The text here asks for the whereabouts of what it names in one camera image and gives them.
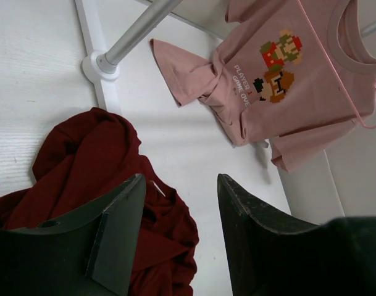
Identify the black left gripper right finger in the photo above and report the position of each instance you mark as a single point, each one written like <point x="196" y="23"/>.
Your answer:
<point x="272" y="253"/>

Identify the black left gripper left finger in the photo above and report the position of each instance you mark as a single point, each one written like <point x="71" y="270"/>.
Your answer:
<point x="88" y="251"/>

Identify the dark red t shirt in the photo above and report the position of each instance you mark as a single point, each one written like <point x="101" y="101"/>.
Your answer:
<point x="85" y="157"/>

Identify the pink wire hanger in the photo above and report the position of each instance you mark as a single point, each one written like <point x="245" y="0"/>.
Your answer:
<point x="336" y="26"/>

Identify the pink printed t shirt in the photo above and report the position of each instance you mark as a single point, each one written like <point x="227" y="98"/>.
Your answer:
<point x="267" y="80"/>

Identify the white metal clothes rack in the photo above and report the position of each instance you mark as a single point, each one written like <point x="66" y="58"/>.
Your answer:
<point x="339" y="182"/>

